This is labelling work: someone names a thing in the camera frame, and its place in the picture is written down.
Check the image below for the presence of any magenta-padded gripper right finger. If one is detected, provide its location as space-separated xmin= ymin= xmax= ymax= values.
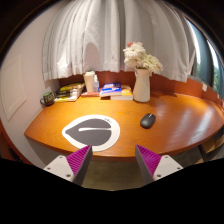
xmin=134 ymin=144 xmax=184 ymax=185

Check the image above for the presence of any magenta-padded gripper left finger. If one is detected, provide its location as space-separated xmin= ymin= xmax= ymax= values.
xmin=43 ymin=144 xmax=94 ymax=187

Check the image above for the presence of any black computer mouse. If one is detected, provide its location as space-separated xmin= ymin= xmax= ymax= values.
xmin=140 ymin=112 xmax=157 ymax=130

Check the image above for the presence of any round white grey mouse pad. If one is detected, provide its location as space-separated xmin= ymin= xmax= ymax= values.
xmin=61 ymin=114 xmax=121 ymax=153

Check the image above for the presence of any white yellow book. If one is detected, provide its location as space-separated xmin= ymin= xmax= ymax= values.
xmin=53 ymin=93 xmax=81 ymax=103

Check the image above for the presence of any green black mug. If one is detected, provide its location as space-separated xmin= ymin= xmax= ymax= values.
xmin=39 ymin=91 xmax=56 ymax=108

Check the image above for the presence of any red book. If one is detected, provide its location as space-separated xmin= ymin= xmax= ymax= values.
xmin=80 ymin=90 xmax=102 ymax=98

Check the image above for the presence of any yellow covered book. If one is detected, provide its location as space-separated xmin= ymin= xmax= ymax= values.
xmin=59 ymin=82 xmax=86 ymax=92

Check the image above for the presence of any white ceramic jug vase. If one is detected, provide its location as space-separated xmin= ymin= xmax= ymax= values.
xmin=132 ymin=67 xmax=152 ymax=103

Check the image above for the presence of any yellow orange book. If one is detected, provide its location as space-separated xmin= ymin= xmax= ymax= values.
xmin=110 ymin=84 xmax=134 ymax=101

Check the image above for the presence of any clear spray bottle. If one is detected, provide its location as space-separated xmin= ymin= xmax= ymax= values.
xmin=92 ymin=74 xmax=100 ymax=93

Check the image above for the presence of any cream tumbler cup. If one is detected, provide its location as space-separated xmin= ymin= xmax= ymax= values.
xmin=83 ymin=70 xmax=97 ymax=93

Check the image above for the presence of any white flower bouquet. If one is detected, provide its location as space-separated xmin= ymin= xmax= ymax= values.
xmin=122 ymin=41 xmax=164 ymax=75

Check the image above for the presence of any dark framed window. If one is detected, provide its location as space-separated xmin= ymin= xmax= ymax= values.
xmin=186 ymin=19 xmax=223 ymax=98

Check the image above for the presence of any white curtain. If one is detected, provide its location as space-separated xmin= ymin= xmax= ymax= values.
xmin=42 ymin=0 xmax=197 ymax=84

